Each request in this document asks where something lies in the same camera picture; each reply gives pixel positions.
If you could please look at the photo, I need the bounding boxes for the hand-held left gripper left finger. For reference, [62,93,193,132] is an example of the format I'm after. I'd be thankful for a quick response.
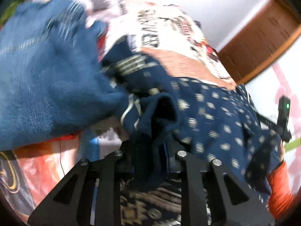
[28,150,125,226]

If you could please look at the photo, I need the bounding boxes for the navy patterned garment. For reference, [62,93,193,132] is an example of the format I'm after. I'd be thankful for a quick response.
[101,38,285,226]

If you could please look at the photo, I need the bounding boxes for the blue denim jeans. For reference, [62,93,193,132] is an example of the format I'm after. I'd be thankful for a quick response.
[0,0,130,151]

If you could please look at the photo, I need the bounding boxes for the printed blanket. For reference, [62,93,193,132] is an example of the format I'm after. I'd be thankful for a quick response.
[54,0,238,92]

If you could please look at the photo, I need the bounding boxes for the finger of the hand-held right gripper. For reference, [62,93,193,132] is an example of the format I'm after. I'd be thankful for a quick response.
[255,112,283,137]

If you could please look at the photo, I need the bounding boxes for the green patterned cloth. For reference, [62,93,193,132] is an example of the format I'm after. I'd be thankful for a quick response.
[0,0,25,27]

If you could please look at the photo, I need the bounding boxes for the wardrobe sliding door pink hearts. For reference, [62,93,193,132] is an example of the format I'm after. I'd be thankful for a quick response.
[245,52,301,193]

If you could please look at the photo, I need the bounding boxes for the orange printed bag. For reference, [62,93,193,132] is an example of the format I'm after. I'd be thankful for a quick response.
[0,132,102,226]

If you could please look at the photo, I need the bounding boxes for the wooden door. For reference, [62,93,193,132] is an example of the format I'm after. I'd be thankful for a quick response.
[217,0,301,85]

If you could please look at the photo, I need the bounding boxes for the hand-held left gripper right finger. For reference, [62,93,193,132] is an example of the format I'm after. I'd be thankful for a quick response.
[176,151,275,226]

